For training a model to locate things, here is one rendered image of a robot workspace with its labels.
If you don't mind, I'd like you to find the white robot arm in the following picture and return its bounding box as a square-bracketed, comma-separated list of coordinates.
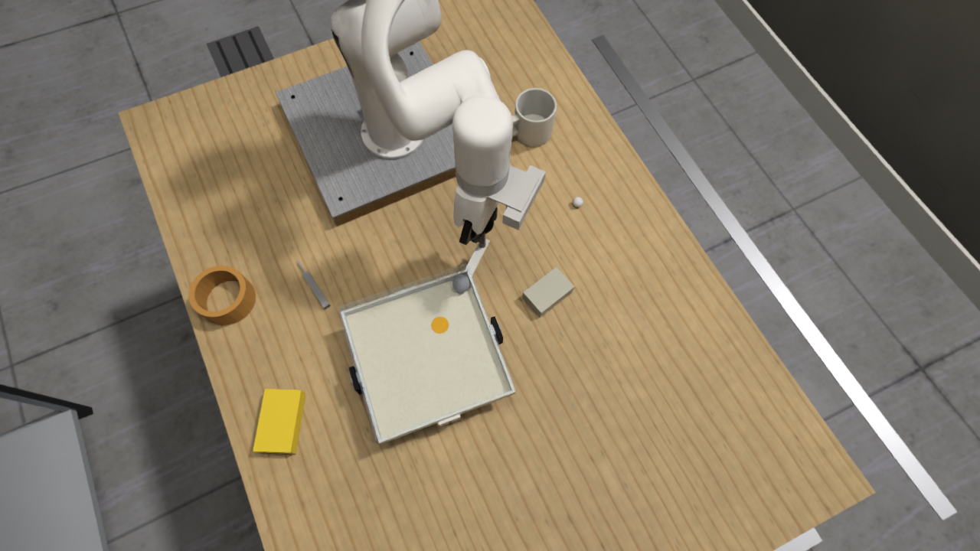
[330, 0, 546, 230]

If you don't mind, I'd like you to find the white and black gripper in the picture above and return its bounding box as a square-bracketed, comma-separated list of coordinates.
[453, 182, 498, 245]

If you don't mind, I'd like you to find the white mug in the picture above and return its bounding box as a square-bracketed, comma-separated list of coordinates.
[512, 88, 557, 147]

